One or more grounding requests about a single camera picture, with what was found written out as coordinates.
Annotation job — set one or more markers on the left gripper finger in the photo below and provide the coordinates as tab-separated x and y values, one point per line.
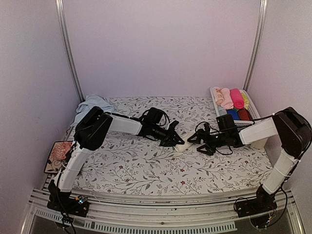
171	129
171	140

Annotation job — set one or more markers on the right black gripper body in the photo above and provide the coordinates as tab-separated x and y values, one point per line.
218	141

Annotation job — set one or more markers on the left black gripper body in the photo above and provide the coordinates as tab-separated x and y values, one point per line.
158	133

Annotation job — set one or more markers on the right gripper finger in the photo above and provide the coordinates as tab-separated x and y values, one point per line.
195	138
206	149

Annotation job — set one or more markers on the cream white towel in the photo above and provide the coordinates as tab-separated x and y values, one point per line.
183	147

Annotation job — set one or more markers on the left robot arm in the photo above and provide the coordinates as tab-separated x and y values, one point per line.
90	134

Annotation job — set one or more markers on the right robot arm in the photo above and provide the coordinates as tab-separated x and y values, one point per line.
291	129

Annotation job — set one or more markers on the white plastic basket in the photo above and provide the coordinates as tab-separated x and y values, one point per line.
252	110

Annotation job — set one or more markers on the light blue rolled towel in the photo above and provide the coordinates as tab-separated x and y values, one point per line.
221	111

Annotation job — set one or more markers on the dark red rolled towel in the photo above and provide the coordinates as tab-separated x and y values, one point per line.
244	115

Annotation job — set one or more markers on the light pink rolled towel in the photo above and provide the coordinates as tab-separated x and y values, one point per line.
227	102

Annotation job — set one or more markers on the hot pink rolled towel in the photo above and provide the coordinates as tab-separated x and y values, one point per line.
237	99

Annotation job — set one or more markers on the cream printed rolled towel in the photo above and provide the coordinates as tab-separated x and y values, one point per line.
218	96

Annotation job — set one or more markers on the cream ceramic mug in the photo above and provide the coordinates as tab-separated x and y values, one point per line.
259	144

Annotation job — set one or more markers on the yellow rolled towel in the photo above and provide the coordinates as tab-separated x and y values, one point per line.
246	101

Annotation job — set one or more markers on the floral table cloth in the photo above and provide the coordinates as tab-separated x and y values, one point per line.
132	165

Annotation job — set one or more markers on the light blue crumpled cloth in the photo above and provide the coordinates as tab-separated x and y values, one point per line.
90	102

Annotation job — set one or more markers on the pink patterned cupcake liner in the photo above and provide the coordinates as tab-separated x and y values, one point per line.
59	150

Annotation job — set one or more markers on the floral square plate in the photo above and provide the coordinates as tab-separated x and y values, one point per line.
52	167

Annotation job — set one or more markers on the front aluminium rail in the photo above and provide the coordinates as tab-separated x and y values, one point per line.
169	214

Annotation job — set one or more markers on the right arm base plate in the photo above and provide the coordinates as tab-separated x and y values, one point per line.
247	207

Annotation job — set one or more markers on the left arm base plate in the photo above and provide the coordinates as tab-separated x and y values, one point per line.
67	205

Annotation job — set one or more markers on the right aluminium frame post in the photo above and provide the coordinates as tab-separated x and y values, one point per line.
256	44

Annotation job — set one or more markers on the aluminium frame post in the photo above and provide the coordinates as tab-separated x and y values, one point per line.
67	47
256	44

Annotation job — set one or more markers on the left aluminium frame post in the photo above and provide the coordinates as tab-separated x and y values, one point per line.
67	47

